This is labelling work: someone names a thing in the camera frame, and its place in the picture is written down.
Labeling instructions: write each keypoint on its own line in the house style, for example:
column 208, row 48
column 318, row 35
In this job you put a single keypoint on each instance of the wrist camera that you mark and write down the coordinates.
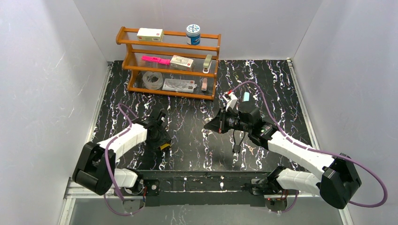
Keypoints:
column 230, row 99
column 161, row 117

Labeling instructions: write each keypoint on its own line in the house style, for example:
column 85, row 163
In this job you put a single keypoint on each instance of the white box top shelf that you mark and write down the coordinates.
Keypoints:
column 148, row 34

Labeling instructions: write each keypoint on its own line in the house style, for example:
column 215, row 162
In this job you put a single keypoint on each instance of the white box shelf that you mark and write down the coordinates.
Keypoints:
column 148, row 34
column 181, row 63

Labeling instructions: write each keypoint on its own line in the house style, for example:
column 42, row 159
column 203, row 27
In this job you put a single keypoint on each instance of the yellow padlock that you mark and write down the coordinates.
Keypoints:
column 165, row 147

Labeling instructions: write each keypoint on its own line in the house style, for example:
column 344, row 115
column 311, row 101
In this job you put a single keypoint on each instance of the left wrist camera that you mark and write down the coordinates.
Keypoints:
column 161, row 117

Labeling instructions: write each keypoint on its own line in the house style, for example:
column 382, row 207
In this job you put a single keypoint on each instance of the clear tape roll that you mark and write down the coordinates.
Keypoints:
column 153, row 80

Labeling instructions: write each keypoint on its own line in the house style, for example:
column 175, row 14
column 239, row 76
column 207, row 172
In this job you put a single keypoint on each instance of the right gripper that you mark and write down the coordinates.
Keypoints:
column 222, row 123

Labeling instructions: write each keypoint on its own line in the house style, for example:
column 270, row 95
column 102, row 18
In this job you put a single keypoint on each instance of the beige small stapler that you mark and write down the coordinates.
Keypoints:
column 207, row 64

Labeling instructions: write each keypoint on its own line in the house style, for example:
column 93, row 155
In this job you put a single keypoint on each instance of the blue round jar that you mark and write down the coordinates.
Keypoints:
column 193, row 34

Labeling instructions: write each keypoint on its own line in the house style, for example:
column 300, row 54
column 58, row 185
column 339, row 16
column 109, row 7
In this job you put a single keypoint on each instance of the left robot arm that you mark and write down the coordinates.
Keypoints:
column 96, row 167

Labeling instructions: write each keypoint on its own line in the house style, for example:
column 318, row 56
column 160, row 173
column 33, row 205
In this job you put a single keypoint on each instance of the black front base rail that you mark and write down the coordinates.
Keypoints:
column 164, row 188

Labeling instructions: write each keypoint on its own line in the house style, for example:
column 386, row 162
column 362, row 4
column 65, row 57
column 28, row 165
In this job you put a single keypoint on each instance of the black cable loop lock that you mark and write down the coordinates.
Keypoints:
column 237, row 145

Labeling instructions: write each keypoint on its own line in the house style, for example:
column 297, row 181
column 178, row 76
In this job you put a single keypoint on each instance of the white blue stapler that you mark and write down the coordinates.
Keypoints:
column 246, row 97

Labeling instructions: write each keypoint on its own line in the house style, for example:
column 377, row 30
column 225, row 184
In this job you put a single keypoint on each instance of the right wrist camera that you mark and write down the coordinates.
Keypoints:
column 230, row 99

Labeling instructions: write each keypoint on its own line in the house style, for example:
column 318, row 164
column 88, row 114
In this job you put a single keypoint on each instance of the white box middle shelf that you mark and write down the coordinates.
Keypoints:
column 181, row 63

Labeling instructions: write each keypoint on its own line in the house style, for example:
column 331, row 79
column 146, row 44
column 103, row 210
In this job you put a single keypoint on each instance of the flat packaged card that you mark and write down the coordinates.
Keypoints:
column 179, row 85

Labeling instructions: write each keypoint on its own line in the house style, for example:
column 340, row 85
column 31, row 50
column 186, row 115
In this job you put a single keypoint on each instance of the wooden three-tier shelf rack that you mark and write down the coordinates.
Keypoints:
column 173, row 43

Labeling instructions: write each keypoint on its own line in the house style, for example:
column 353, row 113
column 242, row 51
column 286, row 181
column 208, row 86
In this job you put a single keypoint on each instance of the pink flat tool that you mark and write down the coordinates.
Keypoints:
column 155, row 60

